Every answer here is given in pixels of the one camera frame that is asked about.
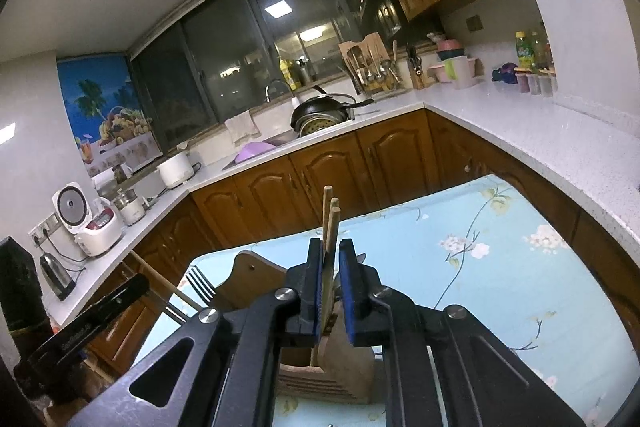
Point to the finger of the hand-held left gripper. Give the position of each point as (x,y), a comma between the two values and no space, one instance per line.
(117,302)
(20,282)

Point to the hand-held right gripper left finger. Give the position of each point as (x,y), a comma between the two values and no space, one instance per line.
(316,292)

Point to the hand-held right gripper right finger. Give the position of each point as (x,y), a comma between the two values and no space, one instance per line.
(350,292)

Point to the wooden utensil holder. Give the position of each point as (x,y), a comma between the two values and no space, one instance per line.
(345,372)

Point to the steel fork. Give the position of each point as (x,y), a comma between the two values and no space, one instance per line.
(207,296)

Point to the rack of hanging kitchen utensils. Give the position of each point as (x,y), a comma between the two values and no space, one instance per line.
(372,77)

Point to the steel electric kettle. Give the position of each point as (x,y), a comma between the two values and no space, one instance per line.
(55,274)

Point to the white rice cooker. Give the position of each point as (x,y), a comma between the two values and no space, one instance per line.
(97,232)

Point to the small glass jar appliance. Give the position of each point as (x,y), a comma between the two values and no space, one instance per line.
(130,209)

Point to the wooden lower cabinets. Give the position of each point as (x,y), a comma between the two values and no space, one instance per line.
(325,177)

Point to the paper towel roll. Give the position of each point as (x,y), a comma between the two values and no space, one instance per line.
(102,181)

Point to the white electric pot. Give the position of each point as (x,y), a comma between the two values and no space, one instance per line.
(175,169)

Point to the blue floral tablecloth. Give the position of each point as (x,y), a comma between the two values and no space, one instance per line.
(500,282)

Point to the purple plastic basin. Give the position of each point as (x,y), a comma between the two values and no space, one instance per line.
(252,152)

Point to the perforated metal colander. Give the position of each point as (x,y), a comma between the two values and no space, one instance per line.
(320,125)

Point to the hanging dish towel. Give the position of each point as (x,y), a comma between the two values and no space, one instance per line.
(242,127)

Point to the black wok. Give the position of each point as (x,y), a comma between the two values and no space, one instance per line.
(320,107)

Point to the curved sink faucet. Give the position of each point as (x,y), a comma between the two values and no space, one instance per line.
(277,81)

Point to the yellow dish soap bottle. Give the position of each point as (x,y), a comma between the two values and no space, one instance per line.
(287,74)

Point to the wooden knife block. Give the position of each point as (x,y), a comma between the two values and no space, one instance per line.
(417,77)

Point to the speckled white kitchen countertop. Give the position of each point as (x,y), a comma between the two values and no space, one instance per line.
(525,122)

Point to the stack of pink plastic bowls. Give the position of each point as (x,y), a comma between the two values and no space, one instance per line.
(460,72)

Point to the wooden cutting board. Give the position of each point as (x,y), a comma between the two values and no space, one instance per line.
(372,44)

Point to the dark kitchen window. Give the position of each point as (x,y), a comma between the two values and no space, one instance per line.
(225,57)

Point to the purple plastic object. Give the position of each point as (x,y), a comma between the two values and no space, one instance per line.
(505,73)

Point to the white condiment jar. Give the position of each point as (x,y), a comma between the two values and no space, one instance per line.
(547,86)
(534,84)
(522,83)

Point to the green drink bottle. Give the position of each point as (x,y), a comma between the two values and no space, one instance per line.
(524,52)

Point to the wall outlet strip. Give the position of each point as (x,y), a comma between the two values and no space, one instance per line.
(42,231)

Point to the tropical fruit wall poster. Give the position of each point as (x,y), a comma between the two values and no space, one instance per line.
(100,107)

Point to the dark wall switch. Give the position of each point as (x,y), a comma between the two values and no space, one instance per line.
(475,23)

